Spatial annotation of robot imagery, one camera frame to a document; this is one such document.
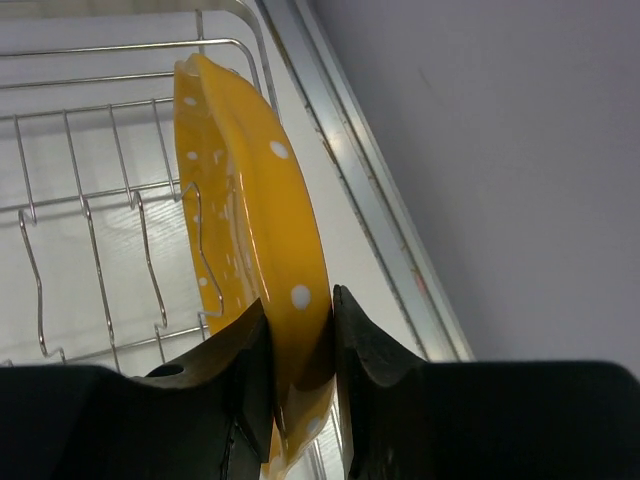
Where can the metal wire dish rack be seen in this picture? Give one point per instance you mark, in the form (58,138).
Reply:
(95,263)

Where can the yellow white-dotted plate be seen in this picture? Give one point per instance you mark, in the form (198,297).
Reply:
(254,238)

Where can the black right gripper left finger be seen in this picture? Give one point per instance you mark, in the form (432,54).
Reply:
(206,414)

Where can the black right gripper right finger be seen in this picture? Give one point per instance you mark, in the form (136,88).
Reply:
(403,417)

